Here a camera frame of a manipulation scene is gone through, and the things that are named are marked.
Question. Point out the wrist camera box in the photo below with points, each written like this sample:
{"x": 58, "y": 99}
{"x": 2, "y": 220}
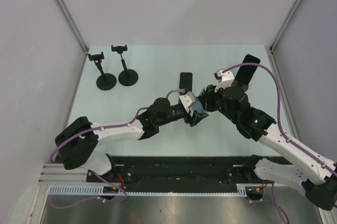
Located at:
{"x": 188, "y": 100}
{"x": 225, "y": 78}

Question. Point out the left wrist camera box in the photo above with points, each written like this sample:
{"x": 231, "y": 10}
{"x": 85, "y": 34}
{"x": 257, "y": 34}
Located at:
{"x": 188, "y": 100}

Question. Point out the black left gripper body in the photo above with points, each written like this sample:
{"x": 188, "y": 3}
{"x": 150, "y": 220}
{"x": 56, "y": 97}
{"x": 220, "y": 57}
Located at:
{"x": 187, "y": 118}

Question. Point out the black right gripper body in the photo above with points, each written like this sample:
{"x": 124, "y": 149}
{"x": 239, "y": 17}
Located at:
{"x": 213, "y": 100}

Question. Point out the black round-base phone stand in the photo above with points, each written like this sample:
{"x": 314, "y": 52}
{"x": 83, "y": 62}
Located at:
{"x": 105, "y": 81}

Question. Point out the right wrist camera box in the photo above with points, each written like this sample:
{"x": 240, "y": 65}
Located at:
{"x": 225, "y": 78}

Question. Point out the black phone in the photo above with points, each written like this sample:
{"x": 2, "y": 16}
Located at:
{"x": 245, "y": 73}

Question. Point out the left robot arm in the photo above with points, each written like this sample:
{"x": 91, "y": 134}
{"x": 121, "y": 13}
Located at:
{"x": 77, "y": 144}

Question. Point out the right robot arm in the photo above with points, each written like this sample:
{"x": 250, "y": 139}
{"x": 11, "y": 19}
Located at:
{"x": 310, "y": 173}

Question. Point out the black clamp phone stand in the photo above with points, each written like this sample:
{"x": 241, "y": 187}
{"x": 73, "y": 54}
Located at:
{"x": 127, "y": 77}

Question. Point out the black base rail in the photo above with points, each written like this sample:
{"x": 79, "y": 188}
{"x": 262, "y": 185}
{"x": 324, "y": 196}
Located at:
{"x": 183, "y": 175}

